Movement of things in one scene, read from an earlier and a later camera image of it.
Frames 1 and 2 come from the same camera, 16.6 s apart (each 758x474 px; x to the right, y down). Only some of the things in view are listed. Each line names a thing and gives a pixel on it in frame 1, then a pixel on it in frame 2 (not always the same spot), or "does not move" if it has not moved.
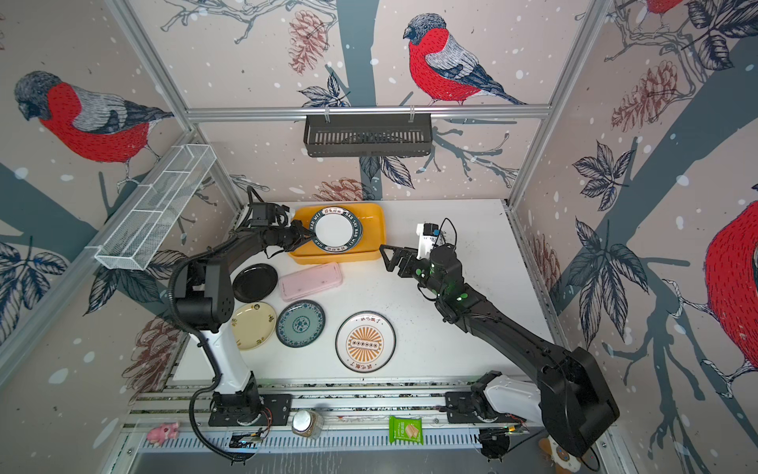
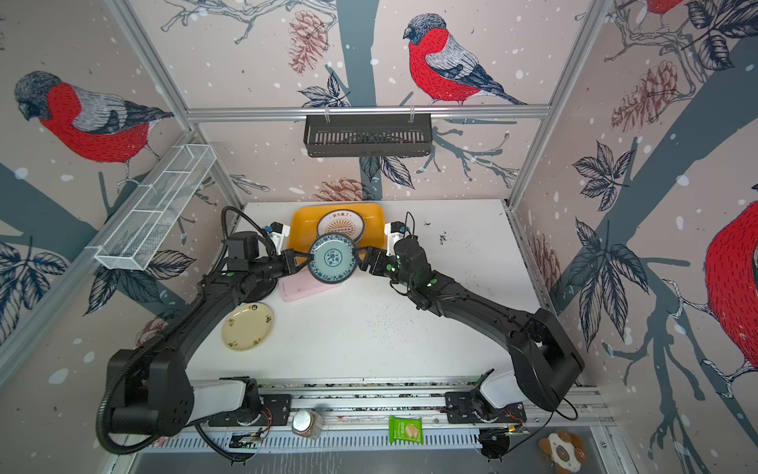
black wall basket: [374, 135] does not move
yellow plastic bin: [368, 249] does not move
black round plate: [254, 282] does not move
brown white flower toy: [565, 461] does not move
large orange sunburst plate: [365, 342] to [344, 221]
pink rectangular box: [306, 282] does not move
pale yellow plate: [253, 324] does not move
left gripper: [297, 228] to [289, 261]
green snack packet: [406, 430] does not move
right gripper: [405, 254] to [375, 255]
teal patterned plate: [300, 323] to [334, 259]
